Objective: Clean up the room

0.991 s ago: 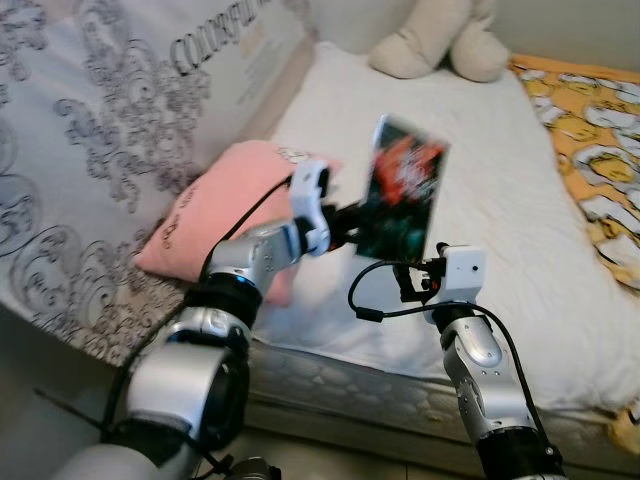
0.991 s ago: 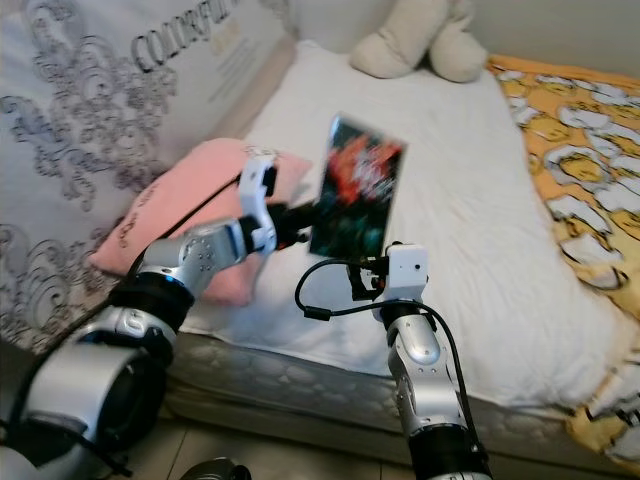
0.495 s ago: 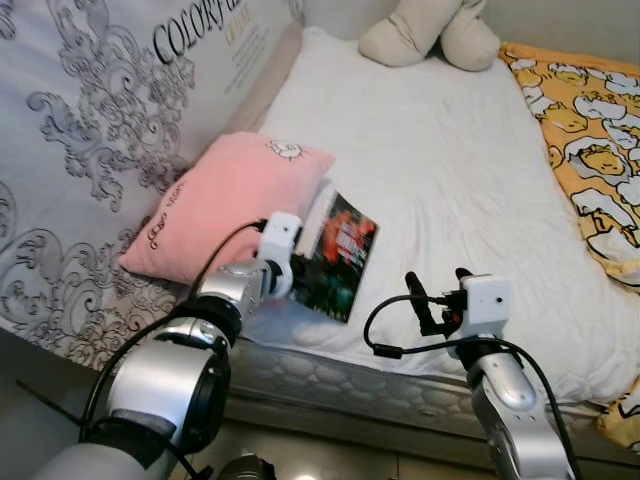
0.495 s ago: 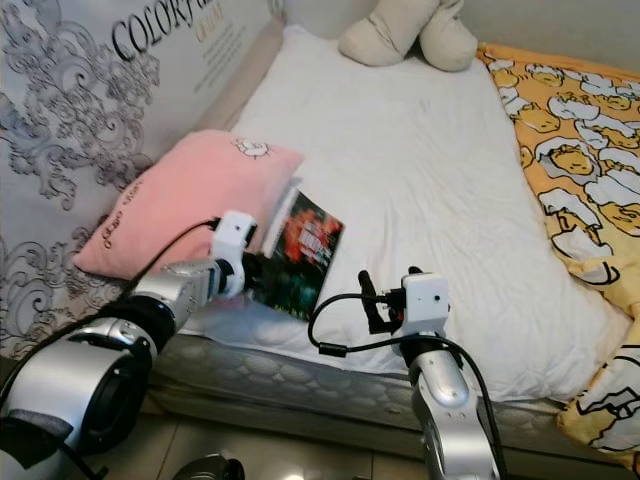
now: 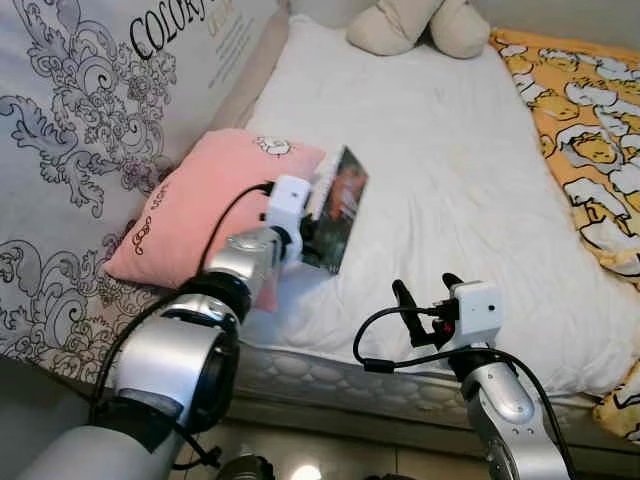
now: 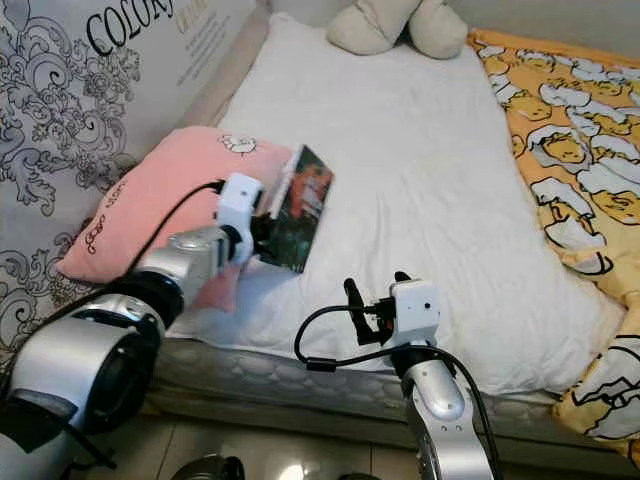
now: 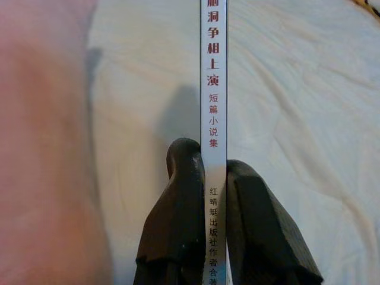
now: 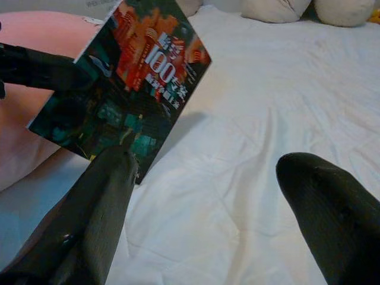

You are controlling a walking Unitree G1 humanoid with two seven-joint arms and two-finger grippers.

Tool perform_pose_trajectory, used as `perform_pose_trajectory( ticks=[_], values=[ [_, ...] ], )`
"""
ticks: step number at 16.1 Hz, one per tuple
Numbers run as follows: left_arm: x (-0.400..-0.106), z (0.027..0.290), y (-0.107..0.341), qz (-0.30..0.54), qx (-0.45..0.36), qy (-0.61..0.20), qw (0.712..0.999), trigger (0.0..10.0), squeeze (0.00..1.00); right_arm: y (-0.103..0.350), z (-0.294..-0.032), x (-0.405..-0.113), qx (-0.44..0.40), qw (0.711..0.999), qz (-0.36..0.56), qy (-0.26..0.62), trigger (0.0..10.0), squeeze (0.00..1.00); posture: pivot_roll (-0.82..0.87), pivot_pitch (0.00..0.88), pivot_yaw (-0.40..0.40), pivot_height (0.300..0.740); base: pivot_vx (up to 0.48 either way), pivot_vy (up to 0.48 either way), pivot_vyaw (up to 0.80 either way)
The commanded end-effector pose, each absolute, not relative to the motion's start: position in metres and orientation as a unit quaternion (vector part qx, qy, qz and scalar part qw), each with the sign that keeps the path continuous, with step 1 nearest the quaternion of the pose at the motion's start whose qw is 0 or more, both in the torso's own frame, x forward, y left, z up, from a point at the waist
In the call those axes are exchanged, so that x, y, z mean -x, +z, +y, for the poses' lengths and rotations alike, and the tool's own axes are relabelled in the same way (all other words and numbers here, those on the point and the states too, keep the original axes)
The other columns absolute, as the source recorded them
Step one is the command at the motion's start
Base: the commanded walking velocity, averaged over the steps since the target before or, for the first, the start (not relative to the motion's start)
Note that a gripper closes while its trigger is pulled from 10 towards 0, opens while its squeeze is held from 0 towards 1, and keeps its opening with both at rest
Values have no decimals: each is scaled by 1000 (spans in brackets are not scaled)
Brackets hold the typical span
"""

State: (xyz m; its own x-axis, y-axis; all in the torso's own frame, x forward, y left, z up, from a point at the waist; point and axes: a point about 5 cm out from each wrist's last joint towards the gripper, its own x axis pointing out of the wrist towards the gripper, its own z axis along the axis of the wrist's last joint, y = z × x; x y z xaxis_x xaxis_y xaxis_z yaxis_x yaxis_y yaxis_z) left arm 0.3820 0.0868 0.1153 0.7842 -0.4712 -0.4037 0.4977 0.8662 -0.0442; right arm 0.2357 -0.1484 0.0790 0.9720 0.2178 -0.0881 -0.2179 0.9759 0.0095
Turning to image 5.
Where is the dark cover book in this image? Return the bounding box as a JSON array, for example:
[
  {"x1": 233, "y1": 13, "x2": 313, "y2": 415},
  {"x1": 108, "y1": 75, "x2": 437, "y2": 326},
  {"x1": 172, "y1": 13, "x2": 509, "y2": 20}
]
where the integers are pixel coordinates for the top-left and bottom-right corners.
[{"x1": 300, "y1": 145, "x2": 371, "y2": 276}]

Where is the pink printed pillow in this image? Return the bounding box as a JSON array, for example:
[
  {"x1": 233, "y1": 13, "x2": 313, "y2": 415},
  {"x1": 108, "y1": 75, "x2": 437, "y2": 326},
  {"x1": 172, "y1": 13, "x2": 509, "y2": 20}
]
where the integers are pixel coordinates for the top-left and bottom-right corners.
[{"x1": 103, "y1": 128, "x2": 328, "y2": 313}]

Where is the white bed sheet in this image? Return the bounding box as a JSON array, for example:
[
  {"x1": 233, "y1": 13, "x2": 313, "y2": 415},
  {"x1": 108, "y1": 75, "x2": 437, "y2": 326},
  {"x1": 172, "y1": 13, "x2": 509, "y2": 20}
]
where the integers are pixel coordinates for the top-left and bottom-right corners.
[{"x1": 235, "y1": 15, "x2": 640, "y2": 396}]

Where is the grey quilted mattress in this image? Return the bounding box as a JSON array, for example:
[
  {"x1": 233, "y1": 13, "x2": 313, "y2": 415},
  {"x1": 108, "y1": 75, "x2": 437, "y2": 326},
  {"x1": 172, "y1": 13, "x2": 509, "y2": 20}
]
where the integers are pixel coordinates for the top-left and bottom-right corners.
[{"x1": 230, "y1": 340, "x2": 640, "y2": 441}]

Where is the yellow egg print blanket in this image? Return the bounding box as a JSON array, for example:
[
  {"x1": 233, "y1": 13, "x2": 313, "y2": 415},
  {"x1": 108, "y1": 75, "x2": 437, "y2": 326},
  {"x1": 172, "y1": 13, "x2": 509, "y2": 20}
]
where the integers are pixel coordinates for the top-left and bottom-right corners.
[{"x1": 490, "y1": 30, "x2": 640, "y2": 441}]

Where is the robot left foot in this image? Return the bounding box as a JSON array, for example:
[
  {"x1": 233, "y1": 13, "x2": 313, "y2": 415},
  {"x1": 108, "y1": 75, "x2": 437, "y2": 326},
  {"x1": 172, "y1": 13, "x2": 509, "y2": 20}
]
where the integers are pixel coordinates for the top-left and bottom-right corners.
[{"x1": 215, "y1": 455, "x2": 276, "y2": 480}]

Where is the beige plush toy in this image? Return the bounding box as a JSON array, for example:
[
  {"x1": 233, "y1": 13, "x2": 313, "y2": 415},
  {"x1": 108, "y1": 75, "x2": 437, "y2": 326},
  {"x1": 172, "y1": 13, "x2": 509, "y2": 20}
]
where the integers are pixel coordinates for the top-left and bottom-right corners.
[{"x1": 347, "y1": 0, "x2": 493, "y2": 59}]

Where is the grey floral print cloth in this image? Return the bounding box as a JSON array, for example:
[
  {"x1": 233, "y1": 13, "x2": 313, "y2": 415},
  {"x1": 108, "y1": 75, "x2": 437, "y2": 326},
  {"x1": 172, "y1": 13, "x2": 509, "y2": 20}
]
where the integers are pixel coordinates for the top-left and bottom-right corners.
[{"x1": 0, "y1": 0, "x2": 286, "y2": 386}]

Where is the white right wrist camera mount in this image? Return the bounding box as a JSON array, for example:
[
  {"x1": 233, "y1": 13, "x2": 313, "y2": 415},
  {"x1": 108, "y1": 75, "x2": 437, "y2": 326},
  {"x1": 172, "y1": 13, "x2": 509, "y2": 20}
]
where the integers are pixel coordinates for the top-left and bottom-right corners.
[{"x1": 450, "y1": 282, "x2": 504, "y2": 351}]

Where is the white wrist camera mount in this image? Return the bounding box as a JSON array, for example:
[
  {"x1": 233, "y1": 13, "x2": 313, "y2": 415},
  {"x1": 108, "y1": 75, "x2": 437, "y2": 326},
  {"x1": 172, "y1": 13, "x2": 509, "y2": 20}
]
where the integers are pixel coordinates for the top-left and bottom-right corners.
[
  {"x1": 450, "y1": 282, "x2": 504, "y2": 351},
  {"x1": 265, "y1": 175, "x2": 313, "y2": 241}
]

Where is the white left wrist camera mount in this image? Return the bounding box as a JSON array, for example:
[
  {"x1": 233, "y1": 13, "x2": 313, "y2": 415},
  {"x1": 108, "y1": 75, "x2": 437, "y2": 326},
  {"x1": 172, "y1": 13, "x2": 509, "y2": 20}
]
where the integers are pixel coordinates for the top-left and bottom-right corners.
[{"x1": 265, "y1": 175, "x2": 313, "y2": 241}]

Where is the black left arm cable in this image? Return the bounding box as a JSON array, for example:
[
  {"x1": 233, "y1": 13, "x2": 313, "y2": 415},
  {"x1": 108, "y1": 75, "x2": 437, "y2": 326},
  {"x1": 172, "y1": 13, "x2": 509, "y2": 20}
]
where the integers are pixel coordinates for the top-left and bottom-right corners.
[{"x1": 198, "y1": 182, "x2": 273, "y2": 273}]

